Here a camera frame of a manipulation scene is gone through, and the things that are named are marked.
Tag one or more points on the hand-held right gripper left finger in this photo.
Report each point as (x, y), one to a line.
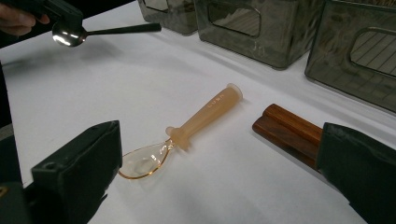
(77, 174)

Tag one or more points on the brown transparent plastic bin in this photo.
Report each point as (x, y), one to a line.
(330, 62)
(280, 43)
(174, 21)

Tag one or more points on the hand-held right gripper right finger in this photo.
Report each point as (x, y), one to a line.
(364, 168)

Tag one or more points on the translucent orange plastic spoon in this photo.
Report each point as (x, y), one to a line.
(205, 115)

